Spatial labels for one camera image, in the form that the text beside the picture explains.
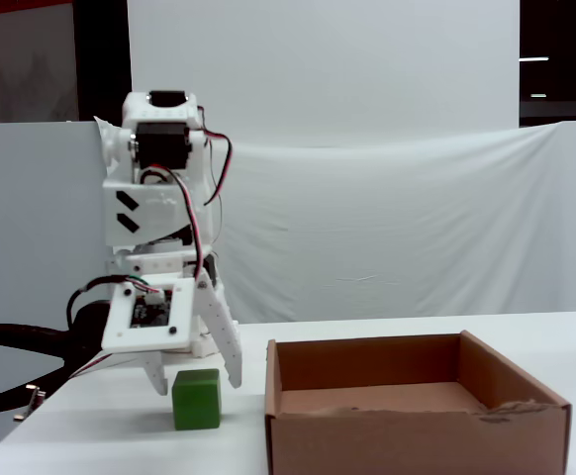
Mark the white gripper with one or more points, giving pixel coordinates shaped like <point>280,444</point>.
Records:
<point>217,317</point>

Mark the green cube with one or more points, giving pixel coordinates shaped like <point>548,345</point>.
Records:
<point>196,401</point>

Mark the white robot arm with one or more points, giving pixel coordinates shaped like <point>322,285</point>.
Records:
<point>154,218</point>

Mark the brown cardboard box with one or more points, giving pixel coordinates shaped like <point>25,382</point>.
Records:
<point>416,435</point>

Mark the small metal clamp lever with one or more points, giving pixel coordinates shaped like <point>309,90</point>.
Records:
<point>29,403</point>

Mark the black table clamp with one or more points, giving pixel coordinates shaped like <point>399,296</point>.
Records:
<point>16,341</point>

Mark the grey partition panel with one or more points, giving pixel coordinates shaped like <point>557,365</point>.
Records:
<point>30,222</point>

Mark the white draped cloth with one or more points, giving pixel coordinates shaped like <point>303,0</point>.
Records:
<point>392,222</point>

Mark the white backdrop screen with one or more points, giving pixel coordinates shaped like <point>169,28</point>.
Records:
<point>317,64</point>

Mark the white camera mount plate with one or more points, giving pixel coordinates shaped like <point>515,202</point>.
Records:
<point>144,316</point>

